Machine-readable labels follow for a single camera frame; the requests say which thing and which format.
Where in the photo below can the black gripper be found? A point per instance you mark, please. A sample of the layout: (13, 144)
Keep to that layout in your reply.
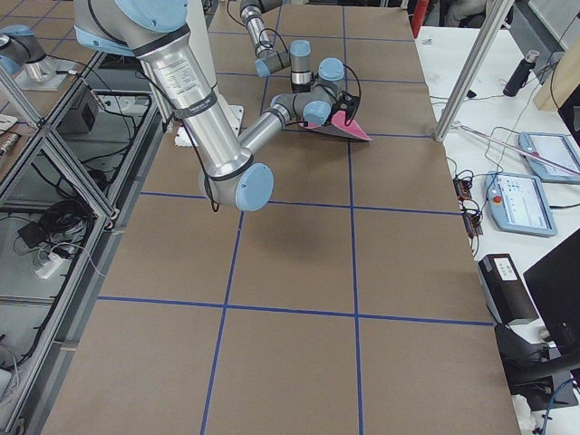
(333, 114)

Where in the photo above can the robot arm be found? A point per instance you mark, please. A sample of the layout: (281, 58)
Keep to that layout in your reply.
(157, 34)
(296, 56)

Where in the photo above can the teach pendant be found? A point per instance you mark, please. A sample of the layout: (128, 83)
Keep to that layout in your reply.
(518, 204)
(554, 147)

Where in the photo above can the black water bottle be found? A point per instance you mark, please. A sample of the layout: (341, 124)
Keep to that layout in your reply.
(519, 77)

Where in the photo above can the near teach pendant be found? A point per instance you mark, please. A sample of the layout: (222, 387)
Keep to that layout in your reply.
(518, 204)

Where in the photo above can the small circuit board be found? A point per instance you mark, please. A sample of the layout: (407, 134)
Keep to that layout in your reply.
(462, 188)

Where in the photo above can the pink towel with grey back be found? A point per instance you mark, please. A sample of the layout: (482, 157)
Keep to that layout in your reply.
(339, 127)

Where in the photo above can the black monitor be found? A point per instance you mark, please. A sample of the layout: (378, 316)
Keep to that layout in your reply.
(553, 282)

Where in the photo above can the black box with label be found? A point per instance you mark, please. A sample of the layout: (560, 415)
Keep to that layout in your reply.
(506, 294)

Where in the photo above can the white power strip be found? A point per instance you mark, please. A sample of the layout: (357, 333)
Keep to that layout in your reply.
(46, 264)

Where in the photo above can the aluminium frame post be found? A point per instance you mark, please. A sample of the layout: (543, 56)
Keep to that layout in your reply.
(485, 38)

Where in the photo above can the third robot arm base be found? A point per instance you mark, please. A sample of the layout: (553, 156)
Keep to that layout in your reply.
(23, 57)

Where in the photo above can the far teach pendant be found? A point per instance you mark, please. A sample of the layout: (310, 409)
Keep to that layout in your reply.
(554, 147)

